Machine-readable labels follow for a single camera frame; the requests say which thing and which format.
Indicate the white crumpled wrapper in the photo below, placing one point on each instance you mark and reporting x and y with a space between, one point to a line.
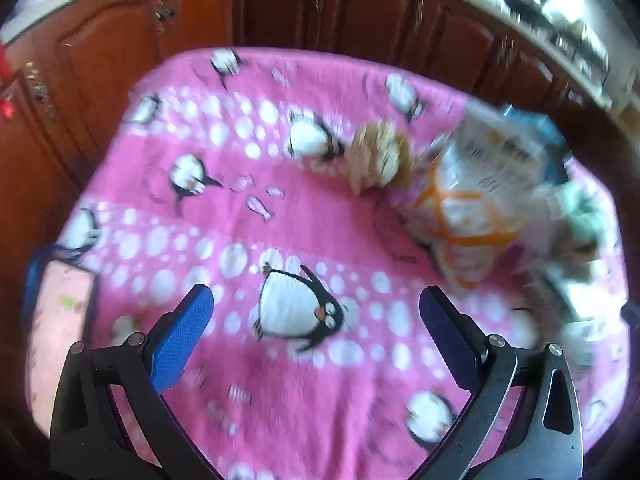
565 300

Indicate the red hanging item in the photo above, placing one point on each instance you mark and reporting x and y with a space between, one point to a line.
5 80

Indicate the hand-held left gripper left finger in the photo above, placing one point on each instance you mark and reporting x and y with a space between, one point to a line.
182 340

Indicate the tan scouring pad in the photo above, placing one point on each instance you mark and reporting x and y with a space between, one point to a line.
377 157

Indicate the pale green crumpled wrapper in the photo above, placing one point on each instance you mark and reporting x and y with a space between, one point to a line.
585 210

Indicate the pink penguin print blanket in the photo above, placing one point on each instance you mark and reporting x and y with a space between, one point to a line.
280 220

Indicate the light blue packet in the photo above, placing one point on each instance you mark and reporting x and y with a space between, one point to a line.
547 135

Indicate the dark wooden kitchen cabinets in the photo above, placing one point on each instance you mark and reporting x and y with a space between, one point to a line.
115 60

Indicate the white bag with orange pattern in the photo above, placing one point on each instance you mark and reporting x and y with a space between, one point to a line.
460 210

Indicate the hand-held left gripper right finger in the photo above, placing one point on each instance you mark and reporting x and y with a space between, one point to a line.
447 335

